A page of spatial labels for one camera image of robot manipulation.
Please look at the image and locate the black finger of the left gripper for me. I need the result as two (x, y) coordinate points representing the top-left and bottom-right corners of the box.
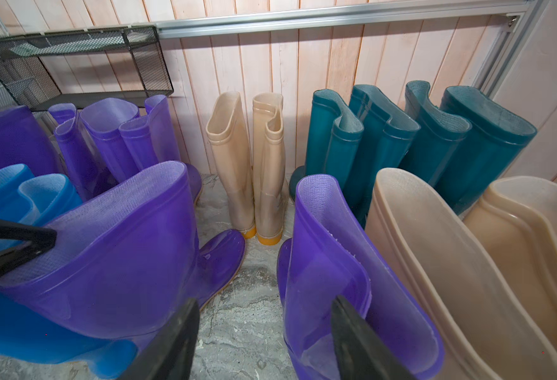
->
(0, 219), (57, 278)

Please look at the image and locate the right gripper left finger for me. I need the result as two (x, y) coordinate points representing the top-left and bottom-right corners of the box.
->
(119, 299), (200, 380)

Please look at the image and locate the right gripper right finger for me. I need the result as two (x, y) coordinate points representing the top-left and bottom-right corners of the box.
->
(331, 295), (416, 380)

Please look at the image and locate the large purple boot front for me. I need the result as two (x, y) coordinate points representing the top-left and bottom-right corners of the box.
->
(277, 174), (445, 379)

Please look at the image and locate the large beige boot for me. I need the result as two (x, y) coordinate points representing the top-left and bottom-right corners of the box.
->
(366, 168), (557, 379)

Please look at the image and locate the teal boot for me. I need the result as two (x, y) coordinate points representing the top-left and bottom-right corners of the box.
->
(343, 84), (420, 226)
(400, 80), (472, 186)
(289, 89), (364, 199)
(435, 85), (537, 215)

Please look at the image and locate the purple boot small hidden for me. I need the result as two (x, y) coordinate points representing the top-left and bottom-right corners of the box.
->
(48, 103), (117, 201)

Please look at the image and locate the black wire mesh basket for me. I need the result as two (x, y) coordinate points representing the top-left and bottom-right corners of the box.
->
(0, 25), (174, 112)

